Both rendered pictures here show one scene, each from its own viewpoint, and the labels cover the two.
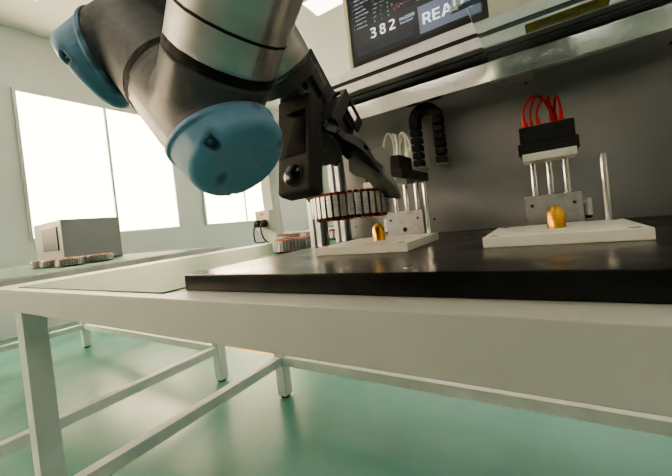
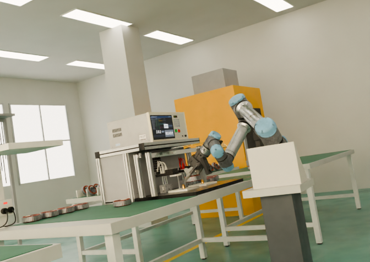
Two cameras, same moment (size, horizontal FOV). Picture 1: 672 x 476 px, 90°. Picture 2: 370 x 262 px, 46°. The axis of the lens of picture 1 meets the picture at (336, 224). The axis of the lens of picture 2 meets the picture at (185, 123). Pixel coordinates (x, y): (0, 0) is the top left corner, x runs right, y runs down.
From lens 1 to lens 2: 284 cm
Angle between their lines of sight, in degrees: 90
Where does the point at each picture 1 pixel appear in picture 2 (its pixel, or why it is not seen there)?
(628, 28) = (193, 149)
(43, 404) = not seen: outside the picture
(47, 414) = not seen: outside the picture
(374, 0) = (156, 123)
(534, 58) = (185, 151)
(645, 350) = (238, 186)
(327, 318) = (223, 190)
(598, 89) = (175, 157)
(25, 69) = not seen: outside the picture
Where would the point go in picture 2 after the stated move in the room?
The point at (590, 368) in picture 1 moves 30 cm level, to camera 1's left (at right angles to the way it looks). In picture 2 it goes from (237, 188) to (241, 192)
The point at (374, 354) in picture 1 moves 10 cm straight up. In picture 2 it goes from (227, 192) to (224, 177)
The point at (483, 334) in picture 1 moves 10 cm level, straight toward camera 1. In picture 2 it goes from (233, 187) to (247, 185)
